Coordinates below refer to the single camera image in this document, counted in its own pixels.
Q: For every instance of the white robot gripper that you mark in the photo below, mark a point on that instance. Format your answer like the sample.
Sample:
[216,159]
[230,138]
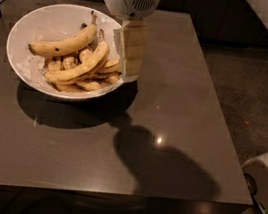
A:
[131,39]

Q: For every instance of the long yellow banana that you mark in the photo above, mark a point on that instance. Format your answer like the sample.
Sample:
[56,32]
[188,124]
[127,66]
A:
[66,46]
[99,54]

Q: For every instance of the right side yellow banana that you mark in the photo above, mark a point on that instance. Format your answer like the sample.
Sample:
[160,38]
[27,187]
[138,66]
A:
[111,65]

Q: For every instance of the white bowl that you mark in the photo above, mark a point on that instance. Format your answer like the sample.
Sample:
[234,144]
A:
[50,23]

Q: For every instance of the bottom yellow banana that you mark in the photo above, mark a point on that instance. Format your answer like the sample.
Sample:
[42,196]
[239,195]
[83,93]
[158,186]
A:
[90,85]

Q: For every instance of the dark cabinet fronts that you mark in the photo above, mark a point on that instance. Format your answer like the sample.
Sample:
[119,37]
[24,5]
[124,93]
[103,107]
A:
[224,20]

